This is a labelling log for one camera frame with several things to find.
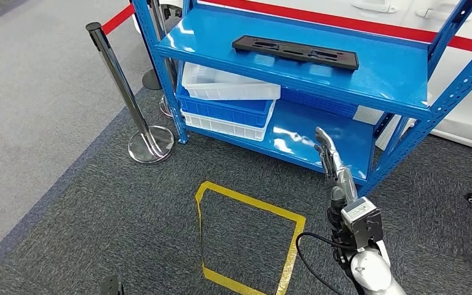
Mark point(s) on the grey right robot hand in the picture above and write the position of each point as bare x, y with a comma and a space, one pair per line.
344, 183

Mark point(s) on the black plastic plate holder part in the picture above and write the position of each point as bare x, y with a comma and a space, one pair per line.
244, 44

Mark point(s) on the blue ribbed plastic crate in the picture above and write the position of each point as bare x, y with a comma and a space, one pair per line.
317, 102

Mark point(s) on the yellow floor tape square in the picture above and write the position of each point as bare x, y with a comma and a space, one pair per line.
256, 203

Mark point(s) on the white plastic crate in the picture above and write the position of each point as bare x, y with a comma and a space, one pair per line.
219, 127

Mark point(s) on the white car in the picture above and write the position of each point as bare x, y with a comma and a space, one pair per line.
464, 118

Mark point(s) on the translucent white plastic bin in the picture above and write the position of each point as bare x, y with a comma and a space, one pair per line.
228, 91

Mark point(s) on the red barrier belt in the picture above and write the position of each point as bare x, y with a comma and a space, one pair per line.
118, 19
342, 22

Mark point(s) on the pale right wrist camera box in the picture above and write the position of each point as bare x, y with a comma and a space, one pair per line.
362, 222

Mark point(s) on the black stanchion post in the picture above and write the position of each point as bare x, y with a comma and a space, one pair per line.
151, 80

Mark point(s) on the chrome stanchion post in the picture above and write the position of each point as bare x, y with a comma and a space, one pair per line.
157, 16
118, 77

